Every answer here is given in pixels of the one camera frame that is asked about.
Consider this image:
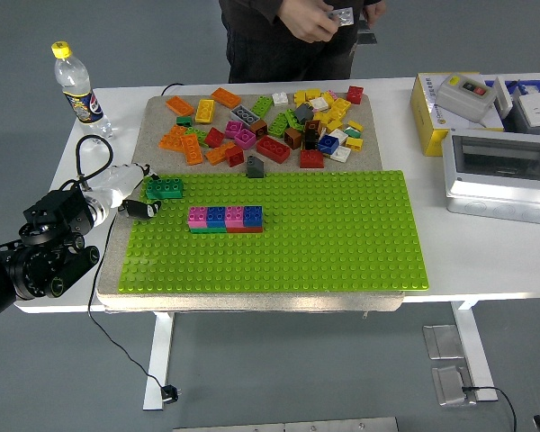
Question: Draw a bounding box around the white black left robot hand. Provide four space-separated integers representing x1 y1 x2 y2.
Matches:
88 162 163 221

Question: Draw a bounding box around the person's left hand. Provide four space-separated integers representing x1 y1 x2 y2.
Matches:
362 0 387 26

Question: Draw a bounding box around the person's right hand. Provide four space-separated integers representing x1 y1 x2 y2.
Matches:
276 0 344 45

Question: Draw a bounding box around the light grey toy brick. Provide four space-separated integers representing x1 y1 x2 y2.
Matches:
328 6 356 28

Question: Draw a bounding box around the dark green toy brick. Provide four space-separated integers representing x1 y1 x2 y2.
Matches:
144 177 185 201

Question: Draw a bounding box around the long orange toy brick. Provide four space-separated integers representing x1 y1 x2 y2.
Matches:
165 95 195 117
211 87 243 110
180 133 205 167

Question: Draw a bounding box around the lime green toy brick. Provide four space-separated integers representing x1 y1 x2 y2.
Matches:
283 107 303 131
184 126 209 146
266 112 292 140
250 95 275 119

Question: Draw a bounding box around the dark grey toy brick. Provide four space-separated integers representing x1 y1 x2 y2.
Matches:
293 102 315 125

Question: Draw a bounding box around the blue toy brick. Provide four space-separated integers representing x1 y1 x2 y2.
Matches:
317 134 341 156
205 205 229 229
242 205 265 228

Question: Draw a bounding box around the long yellow toy brick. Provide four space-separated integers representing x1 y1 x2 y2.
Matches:
194 98 216 124

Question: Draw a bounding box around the grey hollow toy brick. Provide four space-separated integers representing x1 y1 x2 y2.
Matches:
229 103 261 129

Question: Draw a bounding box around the long red toy brick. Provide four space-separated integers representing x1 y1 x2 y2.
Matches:
256 135 293 165

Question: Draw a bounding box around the dark grey sloped brick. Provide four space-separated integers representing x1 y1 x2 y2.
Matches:
246 155 266 179

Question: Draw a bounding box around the green studded baseplate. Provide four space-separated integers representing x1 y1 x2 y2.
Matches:
117 169 430 293

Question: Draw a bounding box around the grey-brown mat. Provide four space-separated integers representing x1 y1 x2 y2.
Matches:
96 92 406 315

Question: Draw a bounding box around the person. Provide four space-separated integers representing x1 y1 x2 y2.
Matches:
218 0 388 85

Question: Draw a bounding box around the clear bottle yellow cap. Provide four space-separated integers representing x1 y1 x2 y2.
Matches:
50 40 114 140

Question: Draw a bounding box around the metal floor plate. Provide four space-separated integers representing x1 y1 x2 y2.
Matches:
421 323 465 360
431 364 478 409

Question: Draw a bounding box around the white table leg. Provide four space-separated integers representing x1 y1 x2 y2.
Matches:
449 300 500 403
142 310 177 411

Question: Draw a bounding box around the yellow cardboard box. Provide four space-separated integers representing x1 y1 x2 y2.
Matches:
409 71 505 158

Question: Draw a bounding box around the white plastic panel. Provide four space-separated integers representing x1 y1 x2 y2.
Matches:
493 74 521 119

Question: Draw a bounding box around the blue plastic bin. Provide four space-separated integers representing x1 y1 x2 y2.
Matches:
484 76 540 109

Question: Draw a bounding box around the long metal plate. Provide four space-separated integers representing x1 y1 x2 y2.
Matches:
173 416 400 432

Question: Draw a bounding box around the black floor cable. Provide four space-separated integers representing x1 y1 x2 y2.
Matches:
461 383 519 432

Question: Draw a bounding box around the grey push-button switch box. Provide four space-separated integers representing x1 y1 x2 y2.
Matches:
435 71 499 125

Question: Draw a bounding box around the white wall socket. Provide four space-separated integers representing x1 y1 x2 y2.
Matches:
515 93 540 129

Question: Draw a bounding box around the white enclosure clear lid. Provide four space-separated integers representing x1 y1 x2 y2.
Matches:
440 128 540 225

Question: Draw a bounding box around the black power cord with plug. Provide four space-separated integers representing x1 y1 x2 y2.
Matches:
87 215 185 406

